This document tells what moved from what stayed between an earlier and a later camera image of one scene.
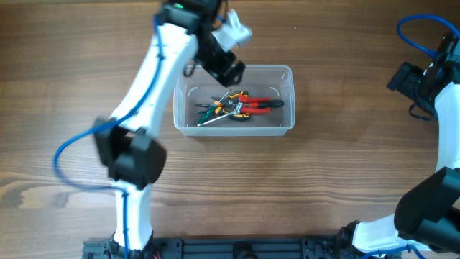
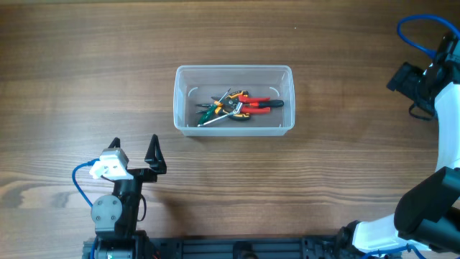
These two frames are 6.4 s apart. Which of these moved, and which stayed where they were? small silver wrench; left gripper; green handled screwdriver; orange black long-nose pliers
Moved: left gripper
Stayed: small silver wrench; orange black long-nose pliers; green handled screwdriver
